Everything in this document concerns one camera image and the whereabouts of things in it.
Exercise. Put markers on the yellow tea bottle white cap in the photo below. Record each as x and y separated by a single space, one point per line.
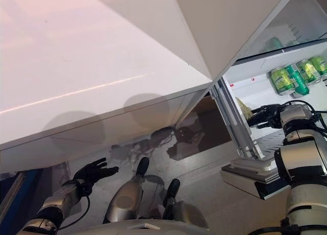
244 108

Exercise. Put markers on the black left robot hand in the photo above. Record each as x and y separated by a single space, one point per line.
94 172

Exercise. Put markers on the white fridge drawer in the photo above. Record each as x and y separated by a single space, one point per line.
245 89

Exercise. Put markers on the tall white cabinet panel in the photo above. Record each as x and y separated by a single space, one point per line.
204 20

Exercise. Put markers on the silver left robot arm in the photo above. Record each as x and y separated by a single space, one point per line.
56 201

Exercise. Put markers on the teal green drink can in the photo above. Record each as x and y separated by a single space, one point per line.
300 85

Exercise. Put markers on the silver right robot leg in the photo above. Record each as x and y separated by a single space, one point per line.
178 209

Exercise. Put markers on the blue panel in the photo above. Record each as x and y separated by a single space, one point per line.
23 191

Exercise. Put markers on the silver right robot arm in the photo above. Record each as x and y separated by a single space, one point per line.
301 155

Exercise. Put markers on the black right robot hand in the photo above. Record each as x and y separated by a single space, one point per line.
265 116

